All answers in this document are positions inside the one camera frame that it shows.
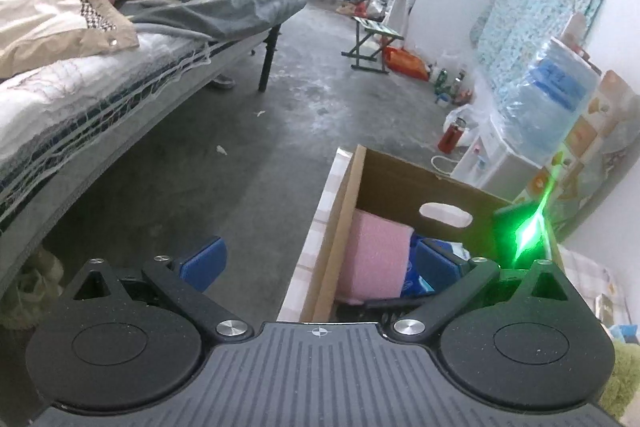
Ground plastic-wrapped blue water jug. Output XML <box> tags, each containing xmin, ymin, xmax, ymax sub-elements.
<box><xmin>497</xmin><ymin>36</ymin><xmax>601</xmax><ymax>168</ymax></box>

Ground blue printed packet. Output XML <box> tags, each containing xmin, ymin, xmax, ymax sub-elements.
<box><xmin>400</xmin><ymin>234</ymin><xmax>471</xmax><ymax>298</ymax></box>

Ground white water dispenser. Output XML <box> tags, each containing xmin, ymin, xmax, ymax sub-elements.
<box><xmin>450</xmin><ymin>112</ymin><xmax>543</xmax><ymax>202</ymax></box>

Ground white hose loop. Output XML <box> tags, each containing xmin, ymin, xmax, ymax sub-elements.
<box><xmin>431</xmin><ymin>154</ymin><xmax>463</xmax><ymax>178</ymax></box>

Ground brown cardboard box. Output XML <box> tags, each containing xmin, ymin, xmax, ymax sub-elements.
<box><xmin>300</xmin><ymin>144</ymin><xmax>566</xmax><ymax>323</ymax></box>

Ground green fuzzy plush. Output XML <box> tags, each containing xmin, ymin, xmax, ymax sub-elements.
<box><xmin>597</xmin><ymin>337</ymin><xmax>640</xmax><ymax>425</ymax></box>

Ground pink sponge block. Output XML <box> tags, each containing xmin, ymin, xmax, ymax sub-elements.
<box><xmin>336</xmin><ymin>209</ymin><xmax>413</xmax><ymax>305</ymax></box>

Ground pink white carton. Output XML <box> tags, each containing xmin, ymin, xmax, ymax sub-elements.
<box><xmin>560</xmin><ymin>12</ymin><xmax>591</xmax><ymax>52</ymax></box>

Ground red bottle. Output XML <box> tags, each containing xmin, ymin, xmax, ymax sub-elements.
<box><xmin>438</xmin><ymin>117</ymin><xmax>468</xmax><ymax>154</ymax></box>

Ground metal frame bed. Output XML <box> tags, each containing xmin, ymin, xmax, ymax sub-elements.
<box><xmin>0</xmin><ymin>0</ymin><xmax>311</xmax><ymax>288</ymax></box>

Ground yellowish bag under bed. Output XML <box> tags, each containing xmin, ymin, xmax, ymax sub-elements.
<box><xmin>0</xmin><ymin>252</ymin><xmax>63</xmax><ymax>330</ymax></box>

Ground checkered tablecloth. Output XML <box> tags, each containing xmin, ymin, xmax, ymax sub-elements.
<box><xmin>277</xmin><ymin>146</ymin><xmax>636</xmax><ymax>343</ymax></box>

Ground folding stool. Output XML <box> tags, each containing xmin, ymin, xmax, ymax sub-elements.
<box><xmin>341</xmin><ymin>17</ymin><xmax>405</xmax><ymax>75</ymax></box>

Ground orange bag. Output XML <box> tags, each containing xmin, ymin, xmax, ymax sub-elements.
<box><xmin>384</xmin><ymin>47</ymin><xmax>431</xmax><ymax>82</ymax></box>

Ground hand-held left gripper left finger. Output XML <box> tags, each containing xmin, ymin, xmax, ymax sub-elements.
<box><xmin>74</xmin><ymin>236</ymin><xmax>251</xmax><ymax>342</ymax></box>

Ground grey blanket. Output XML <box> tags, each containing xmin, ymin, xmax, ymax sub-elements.
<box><xmin>117</xmin><ymin>0</ymin><xmax>311</xmax><ymax>42</ymax></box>

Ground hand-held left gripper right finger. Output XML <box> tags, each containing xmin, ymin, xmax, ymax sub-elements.
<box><xmin>387</xmin><ymin>238</ymin><xmax>568</xmax><ymax>343</ymax></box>

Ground grey flower-tile folded mattress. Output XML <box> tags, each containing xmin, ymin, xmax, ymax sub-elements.
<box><xmin>512</xmin><ymin>69</ymin><xmax>640</xmax><ymax>243</ymax></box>

